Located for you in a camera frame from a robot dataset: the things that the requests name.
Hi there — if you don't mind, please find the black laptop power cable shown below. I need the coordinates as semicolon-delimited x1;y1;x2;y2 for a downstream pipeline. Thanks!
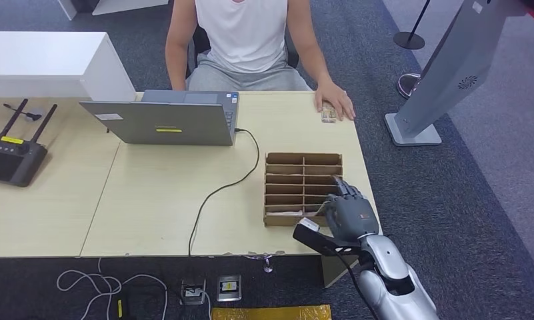
187;127;261;258

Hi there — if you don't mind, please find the seated person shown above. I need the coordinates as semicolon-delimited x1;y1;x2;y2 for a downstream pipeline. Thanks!
165;0;357;122

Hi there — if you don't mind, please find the grey laptop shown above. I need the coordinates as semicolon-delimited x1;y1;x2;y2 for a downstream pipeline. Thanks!
79;89;241;147

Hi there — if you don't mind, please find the small black dongle cable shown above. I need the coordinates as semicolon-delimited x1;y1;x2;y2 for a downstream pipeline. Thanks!
3;103;43;123

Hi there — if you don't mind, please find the cardboard card organizer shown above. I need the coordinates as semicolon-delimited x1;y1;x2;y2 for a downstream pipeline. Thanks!
263;152;344;228

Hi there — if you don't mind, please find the gold floor mat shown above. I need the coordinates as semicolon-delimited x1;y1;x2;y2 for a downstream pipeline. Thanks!
211;304;333;320

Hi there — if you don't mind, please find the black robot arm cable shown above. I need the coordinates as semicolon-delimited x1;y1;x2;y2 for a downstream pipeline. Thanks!
324;247;380;320

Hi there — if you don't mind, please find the white counter desk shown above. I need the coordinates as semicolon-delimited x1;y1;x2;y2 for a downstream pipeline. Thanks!
0;31;137;103

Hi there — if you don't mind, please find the black stanchion with round base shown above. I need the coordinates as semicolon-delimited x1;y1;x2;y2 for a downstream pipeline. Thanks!
392;0;432;50

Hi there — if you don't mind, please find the short white floor cable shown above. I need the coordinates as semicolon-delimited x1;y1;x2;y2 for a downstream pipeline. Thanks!
199;289;213;320

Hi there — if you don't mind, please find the open floor socket box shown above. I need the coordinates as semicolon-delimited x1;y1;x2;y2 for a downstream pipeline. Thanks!
179;278;207;307

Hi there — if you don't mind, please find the person's left hand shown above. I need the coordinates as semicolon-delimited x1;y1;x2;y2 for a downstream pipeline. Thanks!
313;80;357;122

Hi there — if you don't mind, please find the black controller with antennas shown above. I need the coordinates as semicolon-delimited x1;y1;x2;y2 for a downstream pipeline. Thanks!
0;97;58;189

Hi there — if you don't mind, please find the black power adapter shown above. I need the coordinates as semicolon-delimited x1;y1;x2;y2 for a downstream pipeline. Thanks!
113;291;155;320

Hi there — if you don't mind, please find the round stanchion base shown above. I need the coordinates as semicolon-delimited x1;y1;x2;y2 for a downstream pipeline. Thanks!
396;73;422;100

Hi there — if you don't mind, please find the grey leaning kiosk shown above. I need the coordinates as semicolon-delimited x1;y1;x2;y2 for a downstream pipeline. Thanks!
384;0;534;147

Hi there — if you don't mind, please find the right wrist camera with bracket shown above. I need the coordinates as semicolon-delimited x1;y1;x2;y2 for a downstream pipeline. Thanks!
292;217;364;258

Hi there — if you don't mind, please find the white furniture panel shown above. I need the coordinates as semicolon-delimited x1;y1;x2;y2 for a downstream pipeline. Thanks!
57;0;171;21

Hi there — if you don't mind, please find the chrome table foot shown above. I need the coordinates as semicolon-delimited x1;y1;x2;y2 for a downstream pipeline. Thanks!
244;253;277;274

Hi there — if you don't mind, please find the closed floor socket box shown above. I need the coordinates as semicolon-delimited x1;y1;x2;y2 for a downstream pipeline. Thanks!
217;274;243;303

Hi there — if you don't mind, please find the wooden table leg panel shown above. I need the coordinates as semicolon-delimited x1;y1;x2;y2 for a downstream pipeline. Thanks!
321;255;360;289

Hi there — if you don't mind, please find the long white floor cable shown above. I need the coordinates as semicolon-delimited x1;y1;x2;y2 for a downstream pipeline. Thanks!
56;258;169;320

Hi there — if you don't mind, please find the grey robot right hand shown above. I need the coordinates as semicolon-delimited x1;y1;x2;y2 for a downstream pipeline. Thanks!
321;175;381;244

